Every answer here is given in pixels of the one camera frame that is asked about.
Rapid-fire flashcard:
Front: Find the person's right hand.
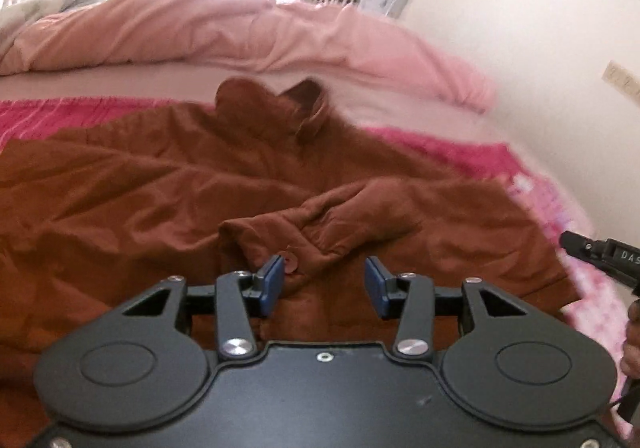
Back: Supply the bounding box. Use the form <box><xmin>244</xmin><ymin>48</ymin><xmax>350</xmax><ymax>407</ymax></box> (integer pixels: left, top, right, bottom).
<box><xmin>620</xmin><ymin>301</ymin><xmax>640</xmax><ymax>379</ymax></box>

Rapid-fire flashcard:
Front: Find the white grey duvet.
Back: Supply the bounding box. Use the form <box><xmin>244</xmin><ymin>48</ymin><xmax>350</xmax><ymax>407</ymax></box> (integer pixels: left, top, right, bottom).
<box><xmin>0</xmin><ymin>0</ymin><xmax>128</xmax><ymax>60</ymax></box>

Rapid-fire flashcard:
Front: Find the brown jacket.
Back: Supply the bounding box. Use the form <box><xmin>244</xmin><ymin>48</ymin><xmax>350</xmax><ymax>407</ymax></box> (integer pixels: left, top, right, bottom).
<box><xmin>0</xmin><ymin>77</ymin><xmax>571</xmax><ymax>391</ymax></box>

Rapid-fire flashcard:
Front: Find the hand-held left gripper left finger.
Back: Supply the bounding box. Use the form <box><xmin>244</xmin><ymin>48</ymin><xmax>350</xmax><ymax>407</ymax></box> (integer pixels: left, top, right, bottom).
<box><xmin>120</xmin><ymin>254</ymin><xmax>286</xmax><ymax>360</ymax></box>

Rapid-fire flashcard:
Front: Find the pink quilt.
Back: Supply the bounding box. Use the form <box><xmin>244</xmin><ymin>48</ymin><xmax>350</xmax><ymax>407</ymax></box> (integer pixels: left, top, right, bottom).
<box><xmin>0</xmin><ymin>0</ymin><xmax>501</xmax><ymax>115</ymax></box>

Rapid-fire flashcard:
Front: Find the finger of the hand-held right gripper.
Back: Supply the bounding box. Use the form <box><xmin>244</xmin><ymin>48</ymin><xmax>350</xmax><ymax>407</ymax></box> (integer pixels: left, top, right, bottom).
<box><xmin>559</xmin><ymin>231</ymin><xmax>606</xmax><ymax>260</ymax></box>

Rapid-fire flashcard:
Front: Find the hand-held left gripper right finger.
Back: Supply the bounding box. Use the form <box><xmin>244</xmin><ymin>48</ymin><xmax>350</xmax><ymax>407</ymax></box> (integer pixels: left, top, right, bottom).
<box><xmin>364</xmin><ymin>255</ymin><xmax>530</xmax><ymax>359</ymax></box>

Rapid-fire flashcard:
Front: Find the pink floral bed sheet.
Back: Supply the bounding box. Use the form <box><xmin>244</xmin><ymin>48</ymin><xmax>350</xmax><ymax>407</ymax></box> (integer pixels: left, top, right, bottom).
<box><xmin>0</xmin><ymin>62</ymin><xmax>640</xmax><ymax>429</ymax></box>

